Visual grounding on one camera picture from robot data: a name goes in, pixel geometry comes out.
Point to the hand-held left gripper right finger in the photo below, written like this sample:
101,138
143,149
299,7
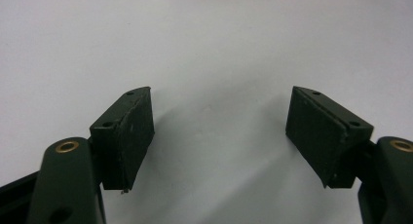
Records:
319,136

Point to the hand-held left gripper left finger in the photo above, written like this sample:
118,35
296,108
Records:
121,139

